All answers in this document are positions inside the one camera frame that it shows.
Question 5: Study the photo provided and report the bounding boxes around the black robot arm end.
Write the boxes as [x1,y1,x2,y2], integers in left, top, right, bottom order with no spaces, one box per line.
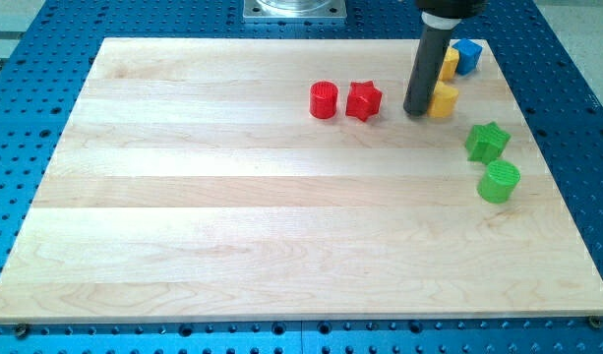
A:
[414,0,489,30]

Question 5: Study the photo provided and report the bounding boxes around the red cylinder block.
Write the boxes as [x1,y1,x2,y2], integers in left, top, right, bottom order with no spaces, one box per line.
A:
[309,81,338,119]

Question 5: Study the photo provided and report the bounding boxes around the red star block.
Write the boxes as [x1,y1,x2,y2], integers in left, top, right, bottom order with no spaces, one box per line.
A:
[345,81,383,122]

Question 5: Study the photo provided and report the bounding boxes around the light wooden board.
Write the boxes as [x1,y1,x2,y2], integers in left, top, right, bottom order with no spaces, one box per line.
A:
[0,37,603,325]

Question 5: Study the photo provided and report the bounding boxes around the yellow rounded block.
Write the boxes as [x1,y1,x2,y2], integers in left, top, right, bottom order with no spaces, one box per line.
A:
[427,81,459,118]

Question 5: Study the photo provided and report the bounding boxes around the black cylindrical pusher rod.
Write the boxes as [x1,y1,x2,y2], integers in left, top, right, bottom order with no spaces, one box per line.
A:
[403,25,452,117]

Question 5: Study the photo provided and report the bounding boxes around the yellow block behind rod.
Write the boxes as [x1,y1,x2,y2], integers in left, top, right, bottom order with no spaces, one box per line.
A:
[438,47,459,82]

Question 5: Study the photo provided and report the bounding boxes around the green star block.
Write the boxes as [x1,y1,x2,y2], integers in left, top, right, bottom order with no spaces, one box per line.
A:
[464,122,511,165]

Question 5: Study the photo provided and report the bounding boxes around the green cylinder block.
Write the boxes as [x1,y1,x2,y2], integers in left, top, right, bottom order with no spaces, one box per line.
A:
[477,160,520,204]

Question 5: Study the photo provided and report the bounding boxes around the blue cube block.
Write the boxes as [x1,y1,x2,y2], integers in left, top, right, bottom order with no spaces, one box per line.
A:
[452,38,483,76]

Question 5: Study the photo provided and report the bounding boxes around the blue perforated metal table plate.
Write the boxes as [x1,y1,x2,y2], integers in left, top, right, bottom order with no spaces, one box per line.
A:
[0,1,603,353]

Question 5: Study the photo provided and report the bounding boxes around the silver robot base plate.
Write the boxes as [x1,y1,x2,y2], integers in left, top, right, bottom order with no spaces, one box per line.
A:
[243,0,347,21]

